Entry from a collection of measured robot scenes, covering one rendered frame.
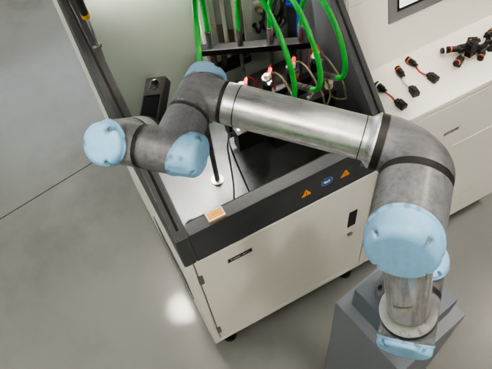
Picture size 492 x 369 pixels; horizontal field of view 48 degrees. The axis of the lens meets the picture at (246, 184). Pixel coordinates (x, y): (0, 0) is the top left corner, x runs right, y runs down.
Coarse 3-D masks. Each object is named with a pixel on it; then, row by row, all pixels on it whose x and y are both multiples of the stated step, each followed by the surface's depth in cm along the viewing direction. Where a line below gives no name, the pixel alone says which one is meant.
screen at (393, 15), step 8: (392, 0) 156; (400, 0) 157; (408, 0) 159; (416, 0) 160; (424, 0) 162; (432, 0) 163; (440, 0) 164; (392, 8) 158; (400, 8) 159; (408, 8) 161; (416, 8) 162; (424, 8) 163; (392, 16) 160; (400, 16) 161
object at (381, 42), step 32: (352, 0) 150; (384, 0) 155; (448, 0) 166; (480, 0) 172; (384, 32) 162; (416, 32) 168; (448, 32) 174; (480, 96) 168; (448, 128) 174; (480, 128) 186; (480, 160) 208; (480, 192) 238
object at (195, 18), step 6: (192, 0) 125; (192, 6) 125; (204, 6) 149; (204, 12) 151; (198, 18) 124; (204, 18) 153; (198, 24) 124; (204, 24) 155; (198, 30) 124; (198, 36) 123; (198, 42) 123; (198, 48) 123; (198, 54) 123; (198, 60) 124
